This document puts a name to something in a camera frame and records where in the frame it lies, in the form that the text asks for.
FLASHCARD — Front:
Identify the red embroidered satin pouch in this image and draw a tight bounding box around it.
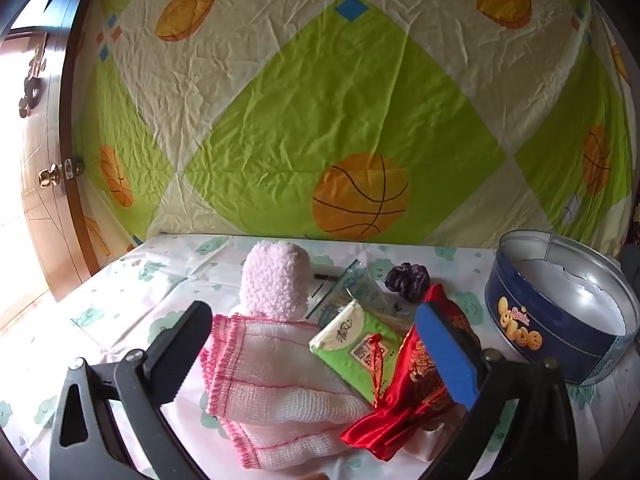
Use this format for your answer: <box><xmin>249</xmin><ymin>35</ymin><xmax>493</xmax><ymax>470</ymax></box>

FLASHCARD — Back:
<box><xmin>341</xmin><ymin>314</ymin><xmax>466</xmax><ymax>463</ymax></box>

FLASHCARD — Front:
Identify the blue round metal tin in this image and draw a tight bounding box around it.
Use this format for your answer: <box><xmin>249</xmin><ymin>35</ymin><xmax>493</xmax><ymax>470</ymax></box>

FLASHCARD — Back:
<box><xmin>485</xmin><ymin>230</ymin><xmax>639</xmax><ymax>386</ymax></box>

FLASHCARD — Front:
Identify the pink-edged white washcloth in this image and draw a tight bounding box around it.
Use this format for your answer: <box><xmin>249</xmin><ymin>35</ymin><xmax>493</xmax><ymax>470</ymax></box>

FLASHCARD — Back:
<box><xmin>200</xmin><ymin>314</ymin><xmax>372</xmax><ymax>470</ymax></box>

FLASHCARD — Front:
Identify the green tissue pack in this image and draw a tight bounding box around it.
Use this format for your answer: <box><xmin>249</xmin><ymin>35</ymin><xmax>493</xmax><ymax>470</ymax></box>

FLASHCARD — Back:
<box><xmin>309</xmin><ymin>300</ymin><xmax>404</xmax><ymax>406</ymax></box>

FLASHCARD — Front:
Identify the purple knitted scrunchie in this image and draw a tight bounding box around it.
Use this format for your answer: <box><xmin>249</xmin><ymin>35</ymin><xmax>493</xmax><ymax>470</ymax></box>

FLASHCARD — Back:
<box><xmin>385</xmin><ymin>262</ymin><xmax>431</xmax><ymax>304</ymax></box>

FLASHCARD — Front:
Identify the cotton swab plastic pack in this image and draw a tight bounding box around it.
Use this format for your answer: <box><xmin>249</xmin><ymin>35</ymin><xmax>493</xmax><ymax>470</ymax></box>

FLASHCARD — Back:
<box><xmin>305</xmin><ymin>259</ymin><xmax>416</xmax><ymax>327</ymax></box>

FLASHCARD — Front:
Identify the pink fluffy sock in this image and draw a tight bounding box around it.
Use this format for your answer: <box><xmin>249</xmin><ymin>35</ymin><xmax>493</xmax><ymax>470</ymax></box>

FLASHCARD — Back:
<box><xmin>239</xmin><ymin>240</ymin><xmax>311</xmax><ymax>322</ymax></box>

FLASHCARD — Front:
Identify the brown wooden door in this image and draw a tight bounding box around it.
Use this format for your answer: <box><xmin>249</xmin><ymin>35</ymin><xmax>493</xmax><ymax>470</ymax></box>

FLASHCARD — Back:
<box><xmin>1</xmin><ymin>0</ymin><xmax>100</xmax><ymax>301</ymax></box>

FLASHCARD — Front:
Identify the brass door knob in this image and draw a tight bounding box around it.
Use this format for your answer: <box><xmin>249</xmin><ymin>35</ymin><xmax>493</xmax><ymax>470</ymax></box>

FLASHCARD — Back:
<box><xmin>38</xmin><ymin>158</ymin><xmax>85</xmax><ymax>188</ymax></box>

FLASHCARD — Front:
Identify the basketball-print hanging bedsheet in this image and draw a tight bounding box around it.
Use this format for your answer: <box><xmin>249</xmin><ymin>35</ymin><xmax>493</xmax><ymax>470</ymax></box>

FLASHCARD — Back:
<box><xmin>72</xmin><ymin>0</ymin><xmax>637</xmax><ymax>263</ymax></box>

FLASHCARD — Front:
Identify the door hanging ornament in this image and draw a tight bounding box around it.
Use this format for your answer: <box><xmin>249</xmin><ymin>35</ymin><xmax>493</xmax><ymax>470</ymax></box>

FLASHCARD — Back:
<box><xmin>18</xmin><ymin>44</ymin><xmax>46</xmax><ymax>118</ymax></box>

